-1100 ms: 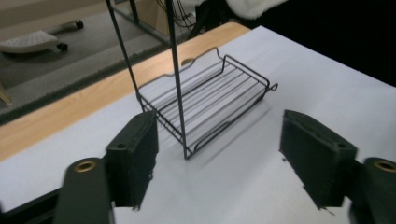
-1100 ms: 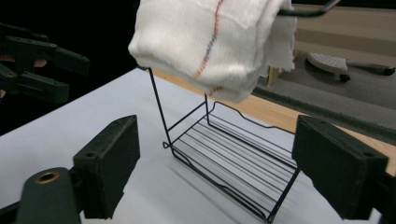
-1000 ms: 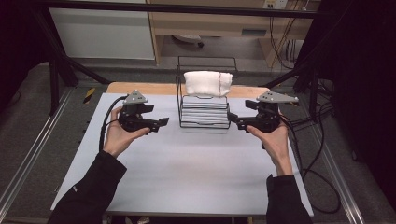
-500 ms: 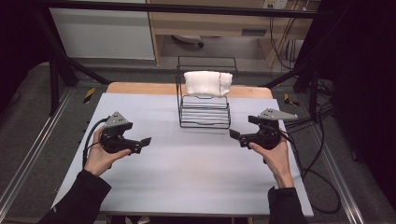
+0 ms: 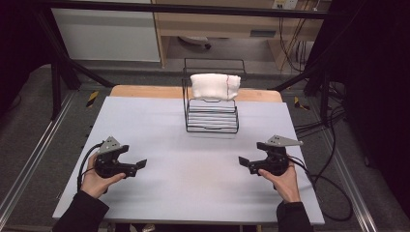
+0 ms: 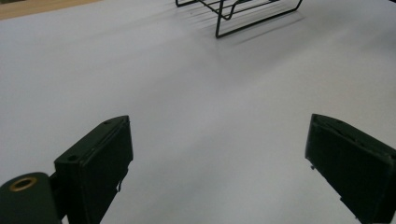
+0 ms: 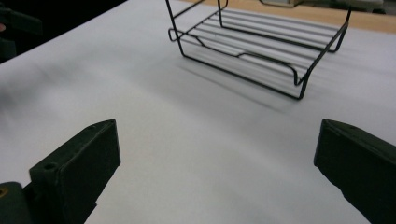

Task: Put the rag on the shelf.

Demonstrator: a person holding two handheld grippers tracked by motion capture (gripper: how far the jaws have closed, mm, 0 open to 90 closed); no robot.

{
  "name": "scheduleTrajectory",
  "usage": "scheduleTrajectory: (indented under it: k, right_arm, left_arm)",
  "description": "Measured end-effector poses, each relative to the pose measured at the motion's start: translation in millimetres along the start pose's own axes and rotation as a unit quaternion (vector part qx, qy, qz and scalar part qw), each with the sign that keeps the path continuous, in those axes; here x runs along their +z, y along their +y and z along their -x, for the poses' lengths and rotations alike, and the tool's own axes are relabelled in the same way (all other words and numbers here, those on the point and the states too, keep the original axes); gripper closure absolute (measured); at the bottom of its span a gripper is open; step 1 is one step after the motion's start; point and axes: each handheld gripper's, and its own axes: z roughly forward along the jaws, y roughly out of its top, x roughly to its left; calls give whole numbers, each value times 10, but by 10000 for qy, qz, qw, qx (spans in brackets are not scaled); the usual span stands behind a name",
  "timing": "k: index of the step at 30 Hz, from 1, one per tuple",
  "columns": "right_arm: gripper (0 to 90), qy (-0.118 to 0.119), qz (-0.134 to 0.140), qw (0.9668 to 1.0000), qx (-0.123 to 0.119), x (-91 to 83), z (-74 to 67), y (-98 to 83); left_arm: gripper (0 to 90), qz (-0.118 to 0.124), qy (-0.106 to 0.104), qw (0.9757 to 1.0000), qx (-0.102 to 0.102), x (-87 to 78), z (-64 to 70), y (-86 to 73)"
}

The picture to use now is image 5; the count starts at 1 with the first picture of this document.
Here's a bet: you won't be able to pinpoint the black wire rack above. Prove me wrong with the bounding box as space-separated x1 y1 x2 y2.
181 57 248 134

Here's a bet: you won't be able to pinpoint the bundle of black floor cables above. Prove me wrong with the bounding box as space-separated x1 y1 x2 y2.
294 81 348 139

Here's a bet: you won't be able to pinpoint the hanging desk cables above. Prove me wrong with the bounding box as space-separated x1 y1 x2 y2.
278 15 311 73

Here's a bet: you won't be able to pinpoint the black horizontal frame bar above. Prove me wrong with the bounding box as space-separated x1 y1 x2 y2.
32 0 337 20

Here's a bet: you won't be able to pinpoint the black metal frame strut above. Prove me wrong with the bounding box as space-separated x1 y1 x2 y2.
272 54 334 128
32 9 116 121

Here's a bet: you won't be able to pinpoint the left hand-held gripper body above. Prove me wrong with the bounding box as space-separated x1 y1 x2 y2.
93 135 138 179

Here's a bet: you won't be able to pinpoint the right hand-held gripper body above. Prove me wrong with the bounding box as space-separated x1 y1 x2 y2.
249 134 304 177

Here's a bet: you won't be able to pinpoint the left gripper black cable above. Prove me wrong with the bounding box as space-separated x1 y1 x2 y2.
76 142 104 193

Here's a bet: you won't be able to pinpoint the person's left hand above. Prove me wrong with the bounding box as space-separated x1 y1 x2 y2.
80 153 127 199

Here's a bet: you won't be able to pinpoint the yellow black floor tape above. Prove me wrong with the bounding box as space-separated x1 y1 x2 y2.
293 96 311 111
85 90 100 108

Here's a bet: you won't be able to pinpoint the white cabinet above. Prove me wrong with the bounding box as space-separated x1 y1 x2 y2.
49 0 161 63

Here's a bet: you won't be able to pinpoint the white object under desk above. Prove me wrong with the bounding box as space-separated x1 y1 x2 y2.
177 35 213 50

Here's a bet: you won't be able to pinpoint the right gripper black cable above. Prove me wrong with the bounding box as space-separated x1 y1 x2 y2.
287 155 354 222

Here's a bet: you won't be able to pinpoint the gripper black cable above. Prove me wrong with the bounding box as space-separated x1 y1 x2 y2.
287 155 354 222
76 142 104 193

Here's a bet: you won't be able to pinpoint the aluminium floor rail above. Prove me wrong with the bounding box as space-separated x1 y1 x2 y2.
322 129 379 232
0 91 77 220

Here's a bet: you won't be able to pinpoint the white wall socket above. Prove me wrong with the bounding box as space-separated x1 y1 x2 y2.
272 0 299 10

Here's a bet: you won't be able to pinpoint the white table cover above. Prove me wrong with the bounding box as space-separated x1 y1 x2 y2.
52 96 326 225

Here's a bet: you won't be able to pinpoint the black curtain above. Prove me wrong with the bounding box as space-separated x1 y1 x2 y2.
317 0 410 221
0 0 54 115

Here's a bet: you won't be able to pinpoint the person's right hand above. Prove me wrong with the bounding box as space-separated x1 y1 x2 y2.
258 162 302 204

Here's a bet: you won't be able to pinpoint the white towel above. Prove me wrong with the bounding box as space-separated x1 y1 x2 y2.
190 72 242 102

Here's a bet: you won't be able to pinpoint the wooden desk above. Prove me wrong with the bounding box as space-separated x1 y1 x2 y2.
151 0 333 70

